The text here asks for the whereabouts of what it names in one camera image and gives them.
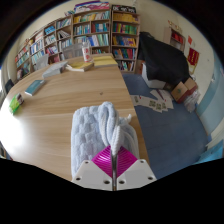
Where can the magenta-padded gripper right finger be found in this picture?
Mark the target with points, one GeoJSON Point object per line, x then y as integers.
{"type": "Point", "coordinates": [128, 168]}

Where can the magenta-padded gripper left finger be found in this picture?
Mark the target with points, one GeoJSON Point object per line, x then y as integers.
{"type": "Point", "coordinates": [100, 168]}

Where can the light grey waffle towel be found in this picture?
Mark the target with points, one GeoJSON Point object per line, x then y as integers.
{"type": "Point", "coordinates": [88, 133]}

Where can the papers scattered on floor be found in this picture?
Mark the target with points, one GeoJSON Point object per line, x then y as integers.
{"type": "Point", "coordinates": [155, 104]}

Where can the light blue flat panel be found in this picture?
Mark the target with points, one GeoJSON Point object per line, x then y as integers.
{"type": "Point", "coordinates": [213, 153]}

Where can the white box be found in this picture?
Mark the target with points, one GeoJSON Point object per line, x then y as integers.
{"type": "Point", "coordinates": [150, 81]}

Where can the brown cardboard box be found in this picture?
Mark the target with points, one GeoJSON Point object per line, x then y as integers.
{"type": "Point", "coordinates": [181, 90]}

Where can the teal book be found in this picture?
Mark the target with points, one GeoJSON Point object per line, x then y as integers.
{"type": "Point", "coordinates": [34, 87]}

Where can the small dark-lidded jar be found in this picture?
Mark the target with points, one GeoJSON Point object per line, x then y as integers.
{"type": "Point", "coordinates": [20, 98]}

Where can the green packet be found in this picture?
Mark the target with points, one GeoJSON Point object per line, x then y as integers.
{"type": "Point", "coordinates": [14, 105]}

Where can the yellow flat book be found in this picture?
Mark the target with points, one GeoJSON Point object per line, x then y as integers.
{"type": "Point", "coordinates": [104, 61]}

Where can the black cloth cover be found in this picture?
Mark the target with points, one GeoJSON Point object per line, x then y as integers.
{"type": "Point", "coordinates": [163, 61]}

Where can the white bottle with red label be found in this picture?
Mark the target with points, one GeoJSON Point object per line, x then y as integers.
{"type": "Point", "coordinates": [86, 52]}

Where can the grey chair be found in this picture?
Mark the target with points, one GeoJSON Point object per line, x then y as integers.
{"type": "Point", "coordinates": [41, 62]}
{"type": "Point", "coordinates": [72, 51]}

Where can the wooden bookshelf unit with books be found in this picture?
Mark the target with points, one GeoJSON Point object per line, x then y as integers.
{"type": "Point", "coordinates": [96, 30]}

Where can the red wall poster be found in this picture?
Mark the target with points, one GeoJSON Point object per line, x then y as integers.
{"type": "Point", "coordinates": [193, 56]}

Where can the small wall shelf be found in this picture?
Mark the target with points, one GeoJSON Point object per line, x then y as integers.
{"type": "Point", "coordinates": [176, 38]}

